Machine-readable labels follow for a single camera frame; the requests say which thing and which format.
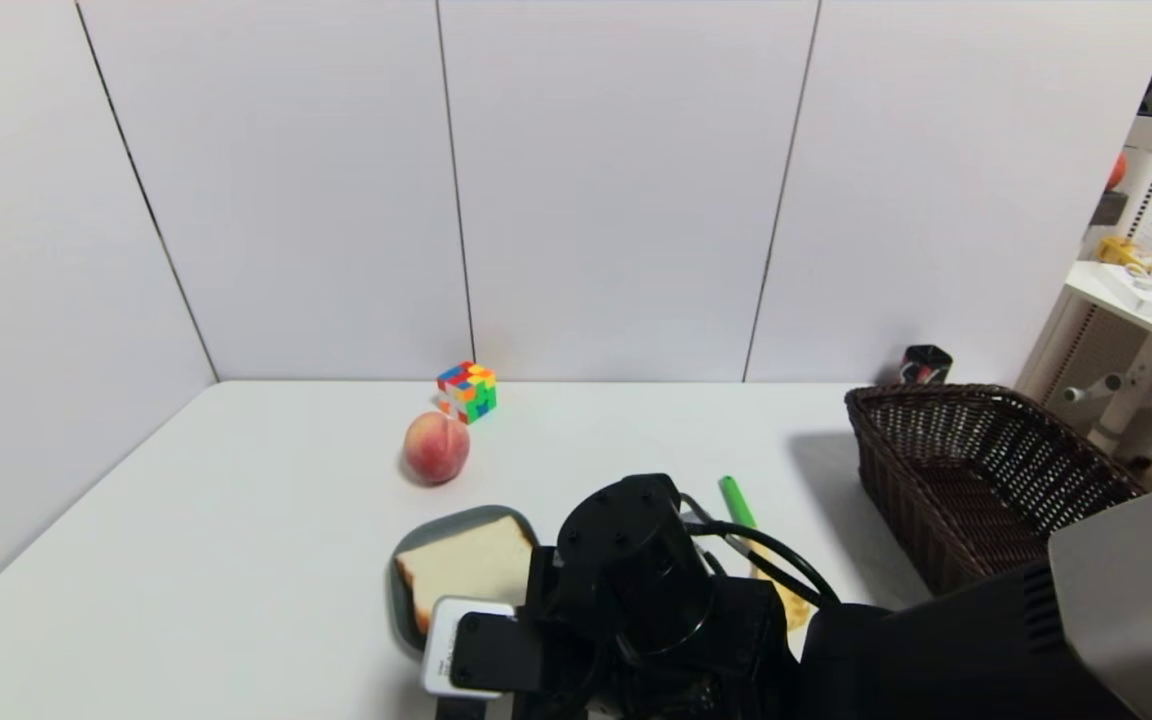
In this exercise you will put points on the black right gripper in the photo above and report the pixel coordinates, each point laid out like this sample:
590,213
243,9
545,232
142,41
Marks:
736,660

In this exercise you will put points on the bread slice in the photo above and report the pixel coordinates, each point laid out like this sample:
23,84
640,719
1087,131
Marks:
466,572

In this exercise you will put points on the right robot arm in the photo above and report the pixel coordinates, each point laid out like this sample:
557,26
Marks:
986,650

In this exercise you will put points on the brown woven basket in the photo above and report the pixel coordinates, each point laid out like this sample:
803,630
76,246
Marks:
976,470

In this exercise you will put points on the small yellow object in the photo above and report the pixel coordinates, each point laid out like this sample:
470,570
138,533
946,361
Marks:
1119,251

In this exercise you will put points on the grey plate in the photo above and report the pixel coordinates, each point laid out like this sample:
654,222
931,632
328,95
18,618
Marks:
414,540

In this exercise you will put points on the black cup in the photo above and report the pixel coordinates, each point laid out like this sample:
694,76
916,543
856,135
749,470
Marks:
928,362

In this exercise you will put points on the pink peach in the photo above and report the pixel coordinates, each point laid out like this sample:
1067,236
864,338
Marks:
436,449

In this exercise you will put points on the multicolour puzzle cube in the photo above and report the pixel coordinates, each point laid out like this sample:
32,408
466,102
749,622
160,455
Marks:
469,390

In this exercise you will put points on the white side desk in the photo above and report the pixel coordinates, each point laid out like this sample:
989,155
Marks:
1126,330

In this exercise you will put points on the white power strip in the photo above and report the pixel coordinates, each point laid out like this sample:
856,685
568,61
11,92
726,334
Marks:
1131,290

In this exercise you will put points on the orange ball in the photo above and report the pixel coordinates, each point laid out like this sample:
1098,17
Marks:
1114,172

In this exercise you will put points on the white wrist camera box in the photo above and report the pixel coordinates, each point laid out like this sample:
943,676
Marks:
438,650

